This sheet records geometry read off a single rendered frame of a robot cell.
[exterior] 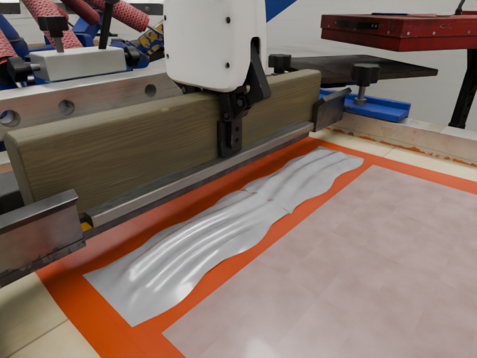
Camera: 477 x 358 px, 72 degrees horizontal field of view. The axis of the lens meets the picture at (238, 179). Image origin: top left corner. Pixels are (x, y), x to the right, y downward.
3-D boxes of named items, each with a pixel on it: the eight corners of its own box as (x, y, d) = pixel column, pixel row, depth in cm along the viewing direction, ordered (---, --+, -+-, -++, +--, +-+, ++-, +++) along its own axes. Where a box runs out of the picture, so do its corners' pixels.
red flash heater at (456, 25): (433, 38, 154) (441, 10, 149) (539, 50, 116) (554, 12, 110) (318, 42, 137) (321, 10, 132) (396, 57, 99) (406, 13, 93)
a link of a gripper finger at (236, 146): (215, 93, 32) (216, 157, 35) (240, 99, 30) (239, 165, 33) (237, 87, 34) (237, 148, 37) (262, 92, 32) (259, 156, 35)
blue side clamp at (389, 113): (401, 145, 53) (412, 103, 50) (390, 155, 50) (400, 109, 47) (256, 110, 71) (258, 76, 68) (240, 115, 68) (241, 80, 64)
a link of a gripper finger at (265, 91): (223, 12, 29) (201, 63, 33) (280, 72, 27) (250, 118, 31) (233, 12, 30) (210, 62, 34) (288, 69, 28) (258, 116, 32)
